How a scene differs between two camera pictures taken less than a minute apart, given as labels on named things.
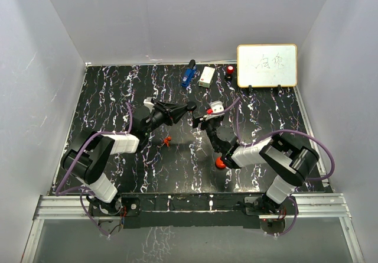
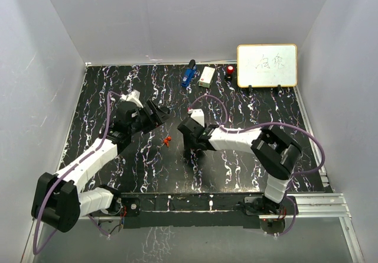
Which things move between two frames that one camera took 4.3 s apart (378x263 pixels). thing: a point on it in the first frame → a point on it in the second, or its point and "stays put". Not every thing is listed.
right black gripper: [205, 122] → [189, 145]
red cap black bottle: [230, 70] stays put
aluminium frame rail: [64, 208] stays put
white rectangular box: [206, 75] stays put
